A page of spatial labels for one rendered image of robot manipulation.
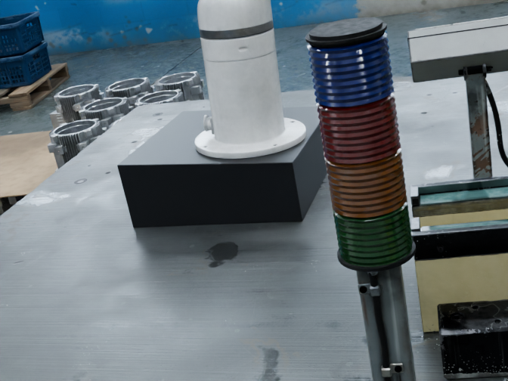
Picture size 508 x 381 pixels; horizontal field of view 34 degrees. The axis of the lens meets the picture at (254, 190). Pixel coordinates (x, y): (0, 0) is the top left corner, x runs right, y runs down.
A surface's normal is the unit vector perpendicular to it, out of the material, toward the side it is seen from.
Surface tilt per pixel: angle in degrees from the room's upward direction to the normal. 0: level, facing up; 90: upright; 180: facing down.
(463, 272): 90
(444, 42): 51
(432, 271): 90
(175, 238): 0
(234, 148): 3
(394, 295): 90
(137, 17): 90
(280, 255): 0
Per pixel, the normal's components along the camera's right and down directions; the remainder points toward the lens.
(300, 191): 0.94, -0.05
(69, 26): -0.28, 0.41
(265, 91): 0.61, 0.22
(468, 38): -0.24, -0.27
